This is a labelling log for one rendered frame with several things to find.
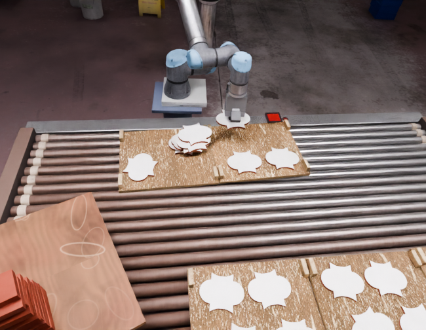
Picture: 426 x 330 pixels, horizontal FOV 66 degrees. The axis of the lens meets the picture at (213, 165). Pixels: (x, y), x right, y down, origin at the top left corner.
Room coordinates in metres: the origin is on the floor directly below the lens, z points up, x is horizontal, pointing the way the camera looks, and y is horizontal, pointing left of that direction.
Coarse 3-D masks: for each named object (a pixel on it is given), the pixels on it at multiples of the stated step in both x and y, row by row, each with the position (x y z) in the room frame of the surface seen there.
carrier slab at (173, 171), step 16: (128, 144) 1.03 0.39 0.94; (144, 144) 1.04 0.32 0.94; (160, 144) 1.05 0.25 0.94; (160, 160) 0.95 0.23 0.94; (176, 160) 0.96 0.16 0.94; (192, 160) 0.97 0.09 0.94; (208, 160) 0.98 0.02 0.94; (128, 176) 0.85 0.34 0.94; (160, 176) 0.87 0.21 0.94; (176, 176) 0.87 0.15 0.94; (192, 176) 0.88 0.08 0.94; (208, 176) 0.89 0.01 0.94
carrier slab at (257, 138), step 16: (224, 128) 1.21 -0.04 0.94; (240, 128) 1.22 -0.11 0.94; (256, 128) 1.23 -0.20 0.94; (272, 128) 1.25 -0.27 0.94; (224, 144) 1.10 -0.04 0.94; (240, 144) 1.11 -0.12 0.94; (256, 144) 1.12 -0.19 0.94; (272, 144) 1.13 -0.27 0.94; (288, 144) 1.14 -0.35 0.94; (224, 160) 0.99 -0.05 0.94; (224, 176) 0.90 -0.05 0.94; (240, 176) 0.91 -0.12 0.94; (256, 176) 0.92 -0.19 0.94; (272, 176) 0.93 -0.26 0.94; (288, 176) 0.95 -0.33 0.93
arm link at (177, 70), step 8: (168, 56) 1.51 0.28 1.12; (176, 56) 1.50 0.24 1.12; (184, 56) 1.50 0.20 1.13; (168, 64) 1.48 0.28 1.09; (176, 64) 1.47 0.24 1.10; (184, 64) 1.49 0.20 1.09; (168, 72) 1.48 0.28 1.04; (176, 72) 1.47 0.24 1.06; (184, 72) 1.48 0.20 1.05; (192, 72) 1.50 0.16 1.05; (176, 80) 1.47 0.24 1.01; (184, 80) 1.49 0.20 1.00
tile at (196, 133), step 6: (186, 126) 1.12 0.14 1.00; (192, 126) 1.12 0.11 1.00; (198, 126) 1.13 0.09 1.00; (204, 126) 1.13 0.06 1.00; (180, 132) 1.07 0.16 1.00; (186, 132) 1.08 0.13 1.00; (192, 132) 1.08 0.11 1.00; (198, 132) 1.09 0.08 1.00; (204, 132) 1.09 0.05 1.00; (210, 132) 1.10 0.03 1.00; (180, 138) 1.04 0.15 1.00; (186, 138) 1.04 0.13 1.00; (192, 138) 1.05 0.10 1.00; (198, 138) 1.05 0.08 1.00; (204, 138) 1.05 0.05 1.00; (192, 144) 1.01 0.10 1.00
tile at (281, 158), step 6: (276, 150) 1.08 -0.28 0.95; (282, 150) 1.09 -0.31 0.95; (270, 156) 1.04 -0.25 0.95; (276, 156) 1.04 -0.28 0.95; (282, 156) 1.05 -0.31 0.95; (288, 156) 1.05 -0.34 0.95; (294, 156) 1.05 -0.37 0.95; (270, 162) 1.00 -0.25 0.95; (276, 162) 1.00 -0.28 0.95; (282, 162) 1.01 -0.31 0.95; (288, 162) 1.01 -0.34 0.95; (294, 162) 1.02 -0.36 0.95; (276, 168) 0.98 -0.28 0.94; (288, 168) 0.99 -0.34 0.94
